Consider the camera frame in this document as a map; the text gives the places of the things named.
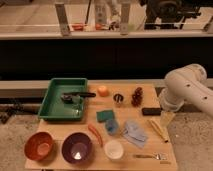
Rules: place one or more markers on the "blue crumpled cloth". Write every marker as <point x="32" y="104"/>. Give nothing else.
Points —
<point x="111" y="126"/>

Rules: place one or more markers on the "black rectangular block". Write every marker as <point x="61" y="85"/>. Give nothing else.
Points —
<point x="151" y="111"/>

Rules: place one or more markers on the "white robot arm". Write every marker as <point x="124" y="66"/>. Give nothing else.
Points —
<point x="186" y="84"/>

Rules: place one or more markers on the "wooden board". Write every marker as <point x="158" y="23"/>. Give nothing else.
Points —
<point x="99" y="161"/>

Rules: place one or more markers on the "green plastic tray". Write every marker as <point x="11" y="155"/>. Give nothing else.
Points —
<point x="61" y="103"/>

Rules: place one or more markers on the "black handled can opener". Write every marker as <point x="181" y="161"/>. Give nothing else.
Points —
<point x="75" y="97"/>

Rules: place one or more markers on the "yellow wooden stick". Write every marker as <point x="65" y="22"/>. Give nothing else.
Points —
<point x="160" y="130"/>

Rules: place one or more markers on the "white cup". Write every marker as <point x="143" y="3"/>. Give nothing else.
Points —
<point x="114" y="150"/>

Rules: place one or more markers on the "red bowl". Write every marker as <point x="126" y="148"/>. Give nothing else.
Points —
<point x="38" y="146"/>

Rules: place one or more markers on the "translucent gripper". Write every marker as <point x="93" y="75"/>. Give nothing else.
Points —
<point x="166" y="118"/>

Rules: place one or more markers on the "light blue folded cloth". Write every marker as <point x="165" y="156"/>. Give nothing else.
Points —
<point x="134" y="133"/>

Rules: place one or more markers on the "orange fruit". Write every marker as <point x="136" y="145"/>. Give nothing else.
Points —
<point x="103" y="91"/>

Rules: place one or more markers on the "purple bowl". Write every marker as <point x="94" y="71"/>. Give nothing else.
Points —
<point x="77" y="148"/>

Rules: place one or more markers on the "orange carrot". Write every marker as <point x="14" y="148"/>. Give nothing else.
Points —
<point x="93" y="130"/>

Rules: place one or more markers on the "small dark metal cup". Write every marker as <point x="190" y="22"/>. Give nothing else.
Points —
<point x="118" y="99"/>

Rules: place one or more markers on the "green sponge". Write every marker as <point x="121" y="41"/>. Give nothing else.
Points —
<point x="104" y="115"/>

